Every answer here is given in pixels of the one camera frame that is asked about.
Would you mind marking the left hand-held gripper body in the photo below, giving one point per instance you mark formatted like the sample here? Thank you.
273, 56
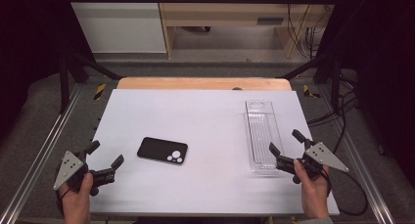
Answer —
69, 170

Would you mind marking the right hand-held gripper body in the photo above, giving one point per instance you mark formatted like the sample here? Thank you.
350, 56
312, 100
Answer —
323, 156

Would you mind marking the black phone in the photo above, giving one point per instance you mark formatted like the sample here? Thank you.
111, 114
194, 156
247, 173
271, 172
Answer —
158, 149

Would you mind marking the person's left hand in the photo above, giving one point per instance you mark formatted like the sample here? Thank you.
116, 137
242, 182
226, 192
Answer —
76, 201

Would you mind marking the person's right hand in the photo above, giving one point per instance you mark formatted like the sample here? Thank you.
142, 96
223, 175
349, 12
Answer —
313, 191

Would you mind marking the clear plastic container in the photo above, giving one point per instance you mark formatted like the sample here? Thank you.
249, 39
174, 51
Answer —
261, 132

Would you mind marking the yellow black tape marker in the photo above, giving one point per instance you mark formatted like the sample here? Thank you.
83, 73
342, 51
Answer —
307, 91
100, 91

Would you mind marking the light wooden table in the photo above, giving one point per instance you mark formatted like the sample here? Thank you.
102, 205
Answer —
195, 83

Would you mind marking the black curtain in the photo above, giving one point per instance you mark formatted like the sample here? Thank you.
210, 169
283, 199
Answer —
29, 38
381, 54

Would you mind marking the white cabinet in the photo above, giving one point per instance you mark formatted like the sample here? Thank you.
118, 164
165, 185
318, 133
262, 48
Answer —
120, 25

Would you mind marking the wooden desk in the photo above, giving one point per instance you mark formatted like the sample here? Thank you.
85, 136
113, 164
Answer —
225, 12

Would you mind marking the aluminium rail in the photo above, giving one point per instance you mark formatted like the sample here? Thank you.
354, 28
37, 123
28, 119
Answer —
42, 145
362, 171

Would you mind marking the black frame strut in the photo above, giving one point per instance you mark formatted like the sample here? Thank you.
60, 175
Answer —
94, 66
303, 67

